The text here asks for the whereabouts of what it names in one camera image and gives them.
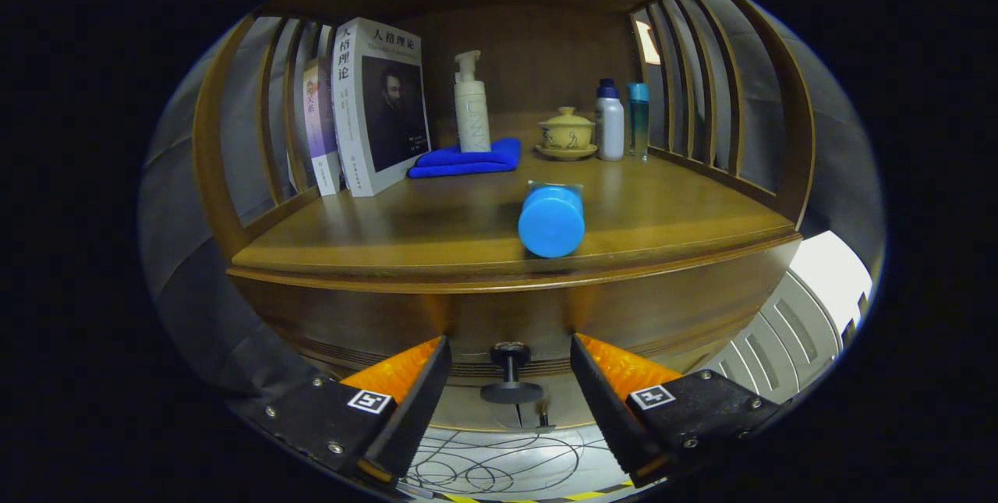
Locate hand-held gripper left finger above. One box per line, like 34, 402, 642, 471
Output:
232, 335, 451, 488

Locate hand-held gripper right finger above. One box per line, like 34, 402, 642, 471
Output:
571, 334, 783, 488

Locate brown wooden drawer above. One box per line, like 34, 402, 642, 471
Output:
230, 234, 804, 406

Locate blue white cosmetic tube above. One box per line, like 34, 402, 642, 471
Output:
518, 181, 586, 259

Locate wooden cabinet door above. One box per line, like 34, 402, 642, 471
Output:
518, 396, 605, 430
433, 400, 522, 432

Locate brown wooden countertop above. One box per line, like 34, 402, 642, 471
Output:
226, 113, 802, 293

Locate white grey metal cabinet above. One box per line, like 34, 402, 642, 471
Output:
702, 231, 874, 402

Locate brown wooden cabinet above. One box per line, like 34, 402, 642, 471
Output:
191, 0, 816, 434

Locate yellow black floor tape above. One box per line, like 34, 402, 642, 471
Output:
433, 480, 636, 503

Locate blue folded cloth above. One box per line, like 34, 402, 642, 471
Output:
407, 136, 522, 179

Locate yellow lidded tea cup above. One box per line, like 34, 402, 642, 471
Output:
535, 106, 599, 161

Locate white bottle with blue cap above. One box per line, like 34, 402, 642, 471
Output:
594, 78, 625, 161

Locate clear teal bottle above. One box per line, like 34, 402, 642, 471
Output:
626, 82, 650, 161

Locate purple book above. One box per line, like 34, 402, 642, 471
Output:
302, 58, 342, 197

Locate white book with portrait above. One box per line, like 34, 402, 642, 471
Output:
331, 17, 432, 198

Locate white pump bottle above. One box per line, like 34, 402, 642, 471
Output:
454, 50, 492, 154

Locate black floor cables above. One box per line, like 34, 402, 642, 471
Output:
402, 425, 625, 498

